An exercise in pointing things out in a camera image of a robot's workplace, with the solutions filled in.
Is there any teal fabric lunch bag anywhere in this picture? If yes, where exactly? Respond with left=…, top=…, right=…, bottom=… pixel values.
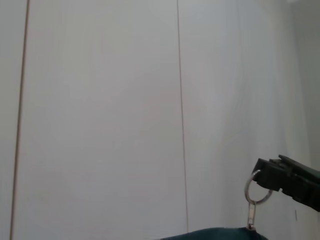
left=157, top=168, right=275, bottom=240

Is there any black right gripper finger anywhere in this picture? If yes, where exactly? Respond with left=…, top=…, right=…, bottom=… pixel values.
left=278, top=154, right=320, bottom=181
left=254, top=157, right=320, bottom=214

